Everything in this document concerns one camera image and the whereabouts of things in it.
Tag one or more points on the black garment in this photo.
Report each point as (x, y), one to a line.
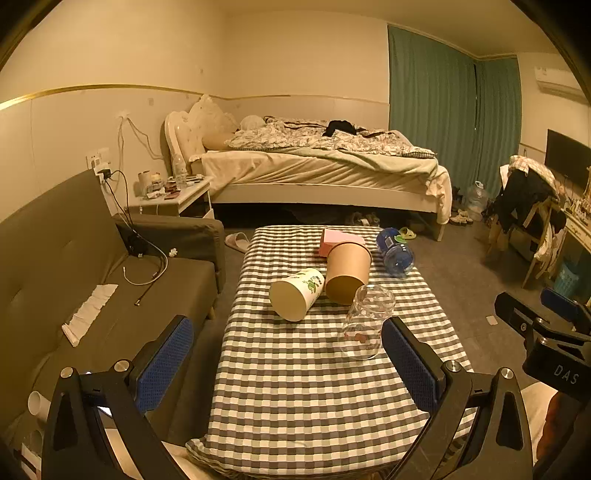
(339, 128)

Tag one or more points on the person's right forearm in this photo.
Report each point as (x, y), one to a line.
(561, 429)

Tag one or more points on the brown paper cup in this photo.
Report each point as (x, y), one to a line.
(348, 270)

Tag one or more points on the beige pillow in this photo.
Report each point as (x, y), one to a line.
(219, 141)

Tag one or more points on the clear glass cup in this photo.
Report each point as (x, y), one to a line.
(364, 323)

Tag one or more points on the wooden chair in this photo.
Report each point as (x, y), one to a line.
(540, 249)

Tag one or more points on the blue plastic water bottle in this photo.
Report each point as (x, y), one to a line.
(396, 254)

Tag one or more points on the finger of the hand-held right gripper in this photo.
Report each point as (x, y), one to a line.
(515, 316)
(561, 302)

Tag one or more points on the black power adapter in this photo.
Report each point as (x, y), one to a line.
(137, 245)

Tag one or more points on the large clear water jug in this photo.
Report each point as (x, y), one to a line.
(476, 199)

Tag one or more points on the white folded cloth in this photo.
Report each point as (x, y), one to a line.
(90, 311)

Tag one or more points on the dark jacket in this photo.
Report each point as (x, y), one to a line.
(524, 198)

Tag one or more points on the white bed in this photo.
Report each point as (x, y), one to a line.
(300, 177)

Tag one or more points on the small white paper cup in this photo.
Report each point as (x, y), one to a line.
(38, 405)

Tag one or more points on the black television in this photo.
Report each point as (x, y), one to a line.
(568, 157)

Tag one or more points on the green curtain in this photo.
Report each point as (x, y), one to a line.
(429, 106)

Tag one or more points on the checkered cloth table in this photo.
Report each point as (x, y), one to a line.
(300, 392)

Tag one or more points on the clear plastic bottle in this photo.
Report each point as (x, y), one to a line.
(179, 173)

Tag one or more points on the plaid cloth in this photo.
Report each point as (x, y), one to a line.
(535, 166)

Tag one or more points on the pink box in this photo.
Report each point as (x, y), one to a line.
(334, 237)

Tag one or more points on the white wall socket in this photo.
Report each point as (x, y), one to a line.
(98, 157)

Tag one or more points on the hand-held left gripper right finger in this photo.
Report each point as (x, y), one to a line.
(406, 360)

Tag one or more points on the white air conditioner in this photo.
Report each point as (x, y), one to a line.
(556, 81)

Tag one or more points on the white paper cup green print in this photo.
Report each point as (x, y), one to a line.
(295, 295)

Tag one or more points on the floral blanket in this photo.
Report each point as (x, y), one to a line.
(300, 136)

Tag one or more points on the white nightstand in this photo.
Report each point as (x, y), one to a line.
(184, 198)

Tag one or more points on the grey fabric sofa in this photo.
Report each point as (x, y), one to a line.
(46, 258)

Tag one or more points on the pink slipper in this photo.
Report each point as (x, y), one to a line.
(236, 241)

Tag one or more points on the blue plastic basket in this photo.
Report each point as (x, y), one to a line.
(565, 280)

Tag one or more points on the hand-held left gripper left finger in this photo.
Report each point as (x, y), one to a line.
(166, 355)

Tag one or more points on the green slipper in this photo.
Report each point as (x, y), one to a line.
(407, 233)

